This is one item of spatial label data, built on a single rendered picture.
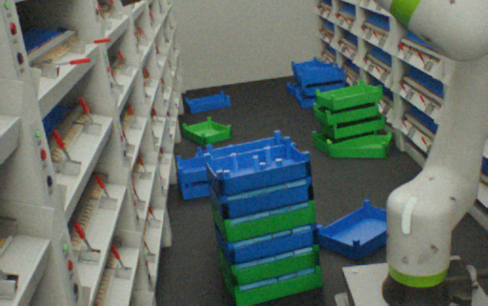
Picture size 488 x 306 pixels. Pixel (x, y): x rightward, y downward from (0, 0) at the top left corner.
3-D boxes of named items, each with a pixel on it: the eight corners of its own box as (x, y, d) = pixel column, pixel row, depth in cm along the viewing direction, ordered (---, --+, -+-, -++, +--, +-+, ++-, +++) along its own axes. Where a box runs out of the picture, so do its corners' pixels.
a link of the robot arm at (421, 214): (461, 257, 133) (467, 179, 126) (435, 295, 121) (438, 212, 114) (405, 242, 140) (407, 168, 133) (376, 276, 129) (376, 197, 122)
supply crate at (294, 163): (291, 157, 211) (288, 135, 209) (312, 176, 193) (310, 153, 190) (206, 175, 205) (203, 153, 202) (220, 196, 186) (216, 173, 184)
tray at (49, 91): (95, 61, 153) (101, 24, 151) (34, 128, 96) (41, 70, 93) (15, 47, 151) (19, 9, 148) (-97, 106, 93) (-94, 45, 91)
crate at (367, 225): (367, 216, 250) (365, 198, 248) (408, 230, 235) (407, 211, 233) (316, 245, 233) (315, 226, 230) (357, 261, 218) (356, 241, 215)
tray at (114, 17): (127, 28, 220) (132, -11, 216) (101, 55, 162) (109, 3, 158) (71, 17, 218) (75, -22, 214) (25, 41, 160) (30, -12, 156)
